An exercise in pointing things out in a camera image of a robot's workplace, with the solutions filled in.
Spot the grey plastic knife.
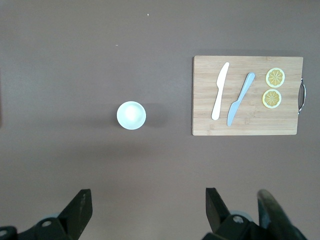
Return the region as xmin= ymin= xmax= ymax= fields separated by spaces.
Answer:
xmin=226 ymin=72 xmax=256 ymax=127

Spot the lemon slice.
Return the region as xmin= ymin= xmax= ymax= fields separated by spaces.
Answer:
xmin=261 ymin=88 xmax=283 ymax=109
xmin=265 ymin=67 xmax=286 ymax=89

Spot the white plastic cup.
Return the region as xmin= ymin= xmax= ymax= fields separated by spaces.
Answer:
xmin=116 ymin=100 xmax=147 ymax=131

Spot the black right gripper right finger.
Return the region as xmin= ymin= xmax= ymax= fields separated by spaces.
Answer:
xmin=205 ymin=187 xmax=231 ymax=234

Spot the bamboo cutting board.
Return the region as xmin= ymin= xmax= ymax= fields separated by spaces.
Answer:
xmin=191 ymin=55 xmax=307 ymax=137

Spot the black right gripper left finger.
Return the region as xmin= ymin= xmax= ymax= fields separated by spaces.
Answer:
xmin=57 ymin=188 xmax=93 ymax=240

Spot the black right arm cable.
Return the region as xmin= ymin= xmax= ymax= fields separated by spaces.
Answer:
xmin=257 ymin=189 xmax=309 ymax=240

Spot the white plastic knife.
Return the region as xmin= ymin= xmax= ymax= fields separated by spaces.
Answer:
xmin=211 ymin=61 xmax=230 ymax=121

